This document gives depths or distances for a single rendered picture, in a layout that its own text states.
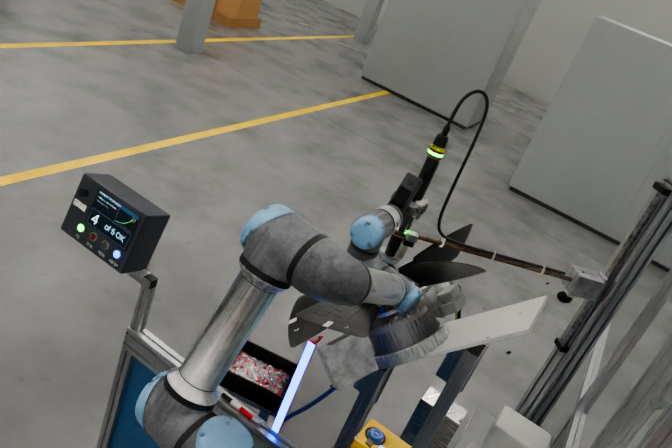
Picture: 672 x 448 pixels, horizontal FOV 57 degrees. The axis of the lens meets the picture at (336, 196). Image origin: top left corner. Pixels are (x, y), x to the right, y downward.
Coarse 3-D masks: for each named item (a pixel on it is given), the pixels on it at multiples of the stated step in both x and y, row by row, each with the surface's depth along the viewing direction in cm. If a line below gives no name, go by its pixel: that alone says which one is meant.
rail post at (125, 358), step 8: (128, 352) 191; (120, 360) 194; (128, 360) 192; (120, 368) 194; (128, 368) 193; (120, 376) 197; (128, 376) 196; (120, 384) 196; (112, 392) 199; (120, 392) 197; (112, 400) 200; (120, 400) 199; (112, 408) 202; (104, 416) 204; (112, 416) 202; (104, 424) 205; (112, 424) 203; (104, 432) 206; (112, 432) 206; (104, 440) 207
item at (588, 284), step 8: (568, 272) 194; (576, 272) 190; (584, 272) 191; (592, 272) 194; (600, 272) 194; (576, 280) 189; (584, 280) 188; (592, 280) 188; (600, 280) 190; (608, 280) 190; (568, 288) 192; (576, 288) 189; (584, 288) 190; (592, 288) 190; (600, 288) 190; (576, 296) 191; (584, 296) 191; (592, 296) 191
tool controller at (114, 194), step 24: (96, 192) 179; (120, 192) 179; (72, 216) 182; (120, 216) 175; (144, 216) 172; (168, 216) 181; (96, 240) 179; (120, 240) 175; (144, 240) 177; (120, 264) 175; (144, 264) 183
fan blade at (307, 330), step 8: (304, 296) 214; (296, 304) 214; (304, 304) 210; (312, 304) 207; (296, 312) 210; (296, 320) 207; (304, 320) 204; (288, 328) 206; (304, 328) 202; (312, 328) 200; (320, 328) 199; (288, 336) 203; (296, 336) 201; (304, 336) 200; (312, 336) 198; (296, 344) 199
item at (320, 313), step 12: (300, 312) 176; (312, 312) 175; (324, 312) 175; (336, 312) 175; (348, 312) 176; (360, 312) 178; (372, 312) 181; (336, 324) 169; (348, 324) 170; (360, 324) 172; (372, 324) 174; (360, 336) 164
